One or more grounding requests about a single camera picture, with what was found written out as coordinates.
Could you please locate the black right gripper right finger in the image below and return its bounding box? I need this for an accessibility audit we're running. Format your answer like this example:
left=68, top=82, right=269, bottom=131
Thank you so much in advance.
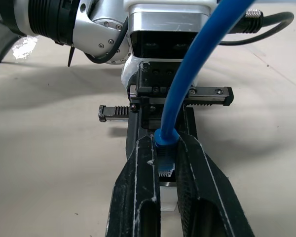
left=175, top=131, right=256, bottom=237

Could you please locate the dark grey blurred shape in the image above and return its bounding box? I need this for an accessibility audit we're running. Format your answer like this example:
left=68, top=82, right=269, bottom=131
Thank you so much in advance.
left=0, top=0, right=24, bottom=76

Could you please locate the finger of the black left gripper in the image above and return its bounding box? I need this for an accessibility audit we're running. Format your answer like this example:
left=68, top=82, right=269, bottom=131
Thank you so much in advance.
left=178, top=104, right=201, bottom=145
left=125, top=107, right=142, bottom=159

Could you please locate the thick black camera cable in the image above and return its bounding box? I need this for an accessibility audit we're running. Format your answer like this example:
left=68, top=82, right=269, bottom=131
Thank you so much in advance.
left=219, top=8, right=295, bottom=46

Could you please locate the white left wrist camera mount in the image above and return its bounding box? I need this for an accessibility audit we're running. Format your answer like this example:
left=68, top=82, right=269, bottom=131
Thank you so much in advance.
left=120, top=0, right=223, bottom=90

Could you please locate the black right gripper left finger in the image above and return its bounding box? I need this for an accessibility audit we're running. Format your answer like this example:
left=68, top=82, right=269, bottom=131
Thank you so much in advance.
left=105, top=134, right=162, bottom=237

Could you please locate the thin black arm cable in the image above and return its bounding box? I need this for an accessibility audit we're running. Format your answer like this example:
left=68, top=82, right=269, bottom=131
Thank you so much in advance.
left=83, top=16, right=129, bottom=64

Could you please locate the blue ethernet cable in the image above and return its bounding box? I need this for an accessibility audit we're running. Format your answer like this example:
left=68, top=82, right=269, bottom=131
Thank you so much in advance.
left=152, top=0, right=258, bottom=179

